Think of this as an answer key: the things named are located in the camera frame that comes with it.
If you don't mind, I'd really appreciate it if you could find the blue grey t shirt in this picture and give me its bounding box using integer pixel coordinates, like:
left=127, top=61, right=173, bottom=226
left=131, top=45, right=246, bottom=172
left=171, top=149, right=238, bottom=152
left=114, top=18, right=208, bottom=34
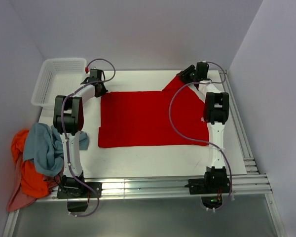
left=22, top=122, right=90, bottom=177

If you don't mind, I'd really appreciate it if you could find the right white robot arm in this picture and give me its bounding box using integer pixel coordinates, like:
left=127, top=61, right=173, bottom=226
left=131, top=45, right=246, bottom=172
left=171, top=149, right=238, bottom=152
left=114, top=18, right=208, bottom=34
left=177, top=62, right=229, bottom=193

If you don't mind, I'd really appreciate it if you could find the orange t shirt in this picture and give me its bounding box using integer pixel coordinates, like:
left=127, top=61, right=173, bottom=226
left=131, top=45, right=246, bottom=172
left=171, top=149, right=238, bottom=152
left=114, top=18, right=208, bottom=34
left=11, top=129, right=57, bottom=198

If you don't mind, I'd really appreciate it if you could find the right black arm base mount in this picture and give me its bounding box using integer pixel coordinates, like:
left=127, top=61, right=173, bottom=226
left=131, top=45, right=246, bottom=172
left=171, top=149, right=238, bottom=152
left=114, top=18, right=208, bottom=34
left=185, top=178, right=231, bottom=209

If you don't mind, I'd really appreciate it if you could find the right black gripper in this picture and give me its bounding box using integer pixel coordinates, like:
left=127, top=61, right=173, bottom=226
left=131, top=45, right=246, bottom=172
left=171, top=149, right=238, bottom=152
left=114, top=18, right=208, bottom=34
left=176, top=64, right=197, bottom=85

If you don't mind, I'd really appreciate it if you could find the white plastic perforated basket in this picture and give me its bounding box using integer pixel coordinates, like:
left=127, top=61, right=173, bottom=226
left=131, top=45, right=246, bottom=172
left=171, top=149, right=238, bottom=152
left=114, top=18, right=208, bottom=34
left=31, top=57, right=87, bottom=110

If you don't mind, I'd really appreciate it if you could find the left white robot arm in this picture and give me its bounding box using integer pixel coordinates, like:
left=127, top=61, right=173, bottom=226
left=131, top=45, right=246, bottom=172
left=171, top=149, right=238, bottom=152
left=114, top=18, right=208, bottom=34
left=53, top=69, right=108, bottom=197

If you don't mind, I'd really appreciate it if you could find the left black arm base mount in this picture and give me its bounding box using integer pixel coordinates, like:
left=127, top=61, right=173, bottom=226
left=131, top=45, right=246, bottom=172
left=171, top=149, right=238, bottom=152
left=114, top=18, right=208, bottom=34
left=56, top=182, right=102, bottom=213

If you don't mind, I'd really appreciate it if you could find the aluminium right side rail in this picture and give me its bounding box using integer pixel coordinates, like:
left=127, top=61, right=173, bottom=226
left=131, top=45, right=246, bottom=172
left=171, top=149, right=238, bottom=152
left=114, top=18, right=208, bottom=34
left=219, top=71, right=260, bottom=175

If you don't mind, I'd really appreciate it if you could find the red t shirt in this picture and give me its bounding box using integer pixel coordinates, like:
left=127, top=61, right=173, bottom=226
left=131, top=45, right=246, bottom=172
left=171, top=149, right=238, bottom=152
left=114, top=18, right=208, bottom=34
left=98, top=75, right=209, bottom=148

